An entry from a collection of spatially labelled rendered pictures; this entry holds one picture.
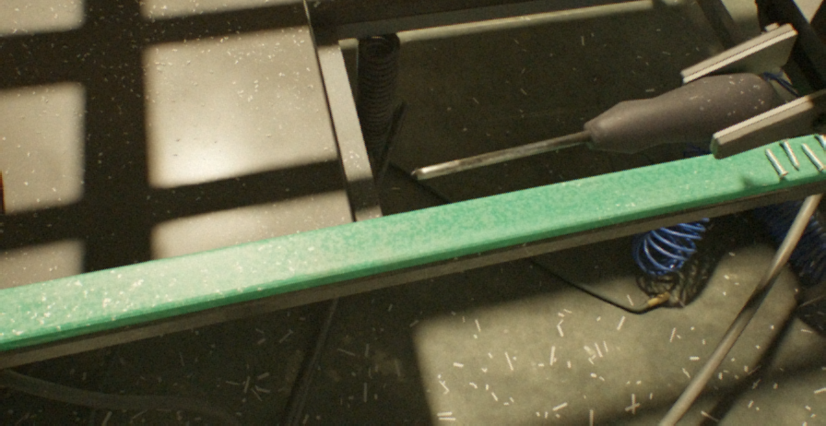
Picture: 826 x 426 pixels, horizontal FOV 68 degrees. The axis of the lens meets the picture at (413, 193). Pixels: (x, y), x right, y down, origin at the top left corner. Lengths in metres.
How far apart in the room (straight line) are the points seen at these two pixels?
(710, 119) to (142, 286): 0.34
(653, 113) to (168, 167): 0.56
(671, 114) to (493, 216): 0.13
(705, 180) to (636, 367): 0.93
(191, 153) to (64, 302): 0.38
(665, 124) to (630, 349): 1.06
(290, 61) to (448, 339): 0.69
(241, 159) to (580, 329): 0.85
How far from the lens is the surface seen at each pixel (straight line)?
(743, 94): 0.37
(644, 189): 0.46
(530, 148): 0.33
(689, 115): 0.36
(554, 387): 1.31
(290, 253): 0.39
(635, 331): 1.40
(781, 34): 0.39
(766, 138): 0.38
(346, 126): 0.80
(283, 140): 0.75
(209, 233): 0.71
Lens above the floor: 1.23
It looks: 63 degrees down
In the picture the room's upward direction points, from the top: 12 degrees clockwise
